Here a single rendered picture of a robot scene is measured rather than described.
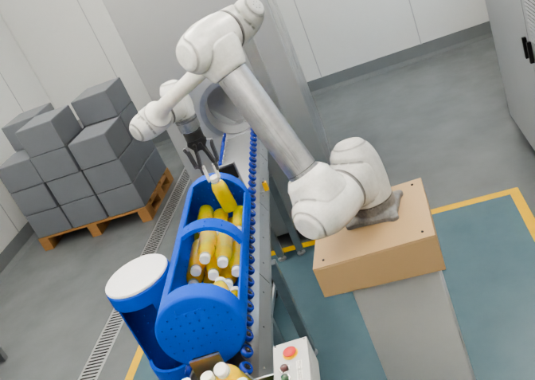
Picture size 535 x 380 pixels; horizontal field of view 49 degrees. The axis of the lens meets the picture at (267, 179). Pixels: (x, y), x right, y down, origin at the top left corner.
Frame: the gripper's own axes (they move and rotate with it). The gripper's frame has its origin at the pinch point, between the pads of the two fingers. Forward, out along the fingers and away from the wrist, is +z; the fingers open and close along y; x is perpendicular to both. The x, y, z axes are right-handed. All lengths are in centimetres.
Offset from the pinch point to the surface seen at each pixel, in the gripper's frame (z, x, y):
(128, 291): 24, 30, 44
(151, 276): 23.5, 24.5, 34.4
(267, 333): 42, 58, -9
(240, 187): 12.7, -4.0, -7.7
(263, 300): 39, 42, -8
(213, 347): 25, 77, 3
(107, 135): 38, -256, 139
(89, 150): 45, -256, 160
